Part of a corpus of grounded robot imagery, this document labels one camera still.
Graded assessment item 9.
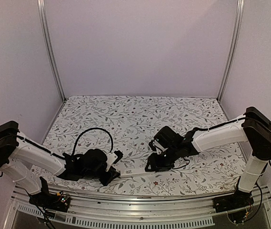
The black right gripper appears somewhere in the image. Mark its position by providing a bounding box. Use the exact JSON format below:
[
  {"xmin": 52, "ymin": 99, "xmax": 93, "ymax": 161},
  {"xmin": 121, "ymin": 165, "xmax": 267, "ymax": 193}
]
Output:
[{"xmin": 144, "ymin": 146, "xmax": 179, "ymax": 172}]

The white remote control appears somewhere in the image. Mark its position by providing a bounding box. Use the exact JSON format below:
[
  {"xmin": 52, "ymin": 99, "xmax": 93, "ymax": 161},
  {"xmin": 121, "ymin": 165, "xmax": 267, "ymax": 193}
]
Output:
[{"xmin": 120, "ymin": 168, "xmax": 154, "ymax": 178}]

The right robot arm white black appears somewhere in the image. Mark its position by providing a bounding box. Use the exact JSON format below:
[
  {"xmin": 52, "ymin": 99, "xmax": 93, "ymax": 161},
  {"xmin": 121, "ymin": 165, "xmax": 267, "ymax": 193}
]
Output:
[{"xmin": 145, "ymin": 106, "xmax": 271, "ymax": 208}]

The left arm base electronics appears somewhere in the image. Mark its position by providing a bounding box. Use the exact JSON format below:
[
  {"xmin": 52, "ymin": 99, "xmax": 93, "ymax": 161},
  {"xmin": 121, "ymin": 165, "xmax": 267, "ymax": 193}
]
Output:
[{"xmin": 29, "ymin": 177, "xmax": 71, "ymax": 212}]

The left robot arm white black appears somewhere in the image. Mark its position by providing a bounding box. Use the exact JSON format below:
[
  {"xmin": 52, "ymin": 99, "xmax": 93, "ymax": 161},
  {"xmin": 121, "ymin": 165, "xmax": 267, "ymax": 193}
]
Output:
[{"xmin": 0, "ymin": 121, "xmax": 123, "ymax": 207}]

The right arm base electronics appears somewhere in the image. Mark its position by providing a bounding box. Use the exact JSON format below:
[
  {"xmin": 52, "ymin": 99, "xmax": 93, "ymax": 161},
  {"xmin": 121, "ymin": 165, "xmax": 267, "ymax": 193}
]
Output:
[{"xmin": 212, "ymin": 189, "xmax": 254, "ymax": 224}]

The floral patterned table mat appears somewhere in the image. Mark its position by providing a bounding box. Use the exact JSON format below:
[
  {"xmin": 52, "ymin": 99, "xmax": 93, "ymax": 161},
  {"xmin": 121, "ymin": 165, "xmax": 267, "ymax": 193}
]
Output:
[{"xmin": 31, "ymin": 96, "xmax": 245, "ymax": 196}]

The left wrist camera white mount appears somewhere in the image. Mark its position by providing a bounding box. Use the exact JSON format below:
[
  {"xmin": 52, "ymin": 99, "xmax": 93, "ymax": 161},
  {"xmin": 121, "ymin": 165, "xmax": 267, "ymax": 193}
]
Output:
[{"xmin": 106, "ymin": 150, "xmax": 123, "ymax": 171}]

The left black camera cable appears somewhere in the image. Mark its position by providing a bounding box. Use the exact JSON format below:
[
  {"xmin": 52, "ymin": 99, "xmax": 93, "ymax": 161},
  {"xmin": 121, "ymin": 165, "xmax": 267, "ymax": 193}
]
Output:
[{"xmin": 72, "ymin": 127, "xmax": 114, "ymax": 156}]

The front aluminium rail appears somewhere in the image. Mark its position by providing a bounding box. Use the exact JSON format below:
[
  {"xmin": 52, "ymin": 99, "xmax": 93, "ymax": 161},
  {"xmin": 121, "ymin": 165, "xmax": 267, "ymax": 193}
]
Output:
[{"xmin": 3, "ymin": 185, "xmax": 271, "ymax": 229}]

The right aluminium frame post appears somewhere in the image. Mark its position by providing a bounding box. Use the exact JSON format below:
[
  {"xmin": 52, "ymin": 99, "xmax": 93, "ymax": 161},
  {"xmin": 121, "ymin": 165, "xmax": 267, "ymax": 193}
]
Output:
[{"xmin": 217, "ymin": 0, "xmax": 245, "ymax": 103}]

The aluminium frame post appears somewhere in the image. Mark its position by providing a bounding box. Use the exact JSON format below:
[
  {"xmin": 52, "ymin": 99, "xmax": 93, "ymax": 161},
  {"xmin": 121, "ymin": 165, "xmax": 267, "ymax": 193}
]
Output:
[
  {"xmin": 217, "ymin": 0, "xmax": 245, "ymax": 103},
  {"xmin": 37, "ymin": 0, "xmax": 66, "ymax": 102}
]

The left aluminium frame post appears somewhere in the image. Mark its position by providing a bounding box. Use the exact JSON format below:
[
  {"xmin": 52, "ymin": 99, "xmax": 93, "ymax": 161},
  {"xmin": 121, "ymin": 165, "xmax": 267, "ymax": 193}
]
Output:
[{"xmin": 37, "ymin": 0, "xmax": 66, "ymax": 102}]

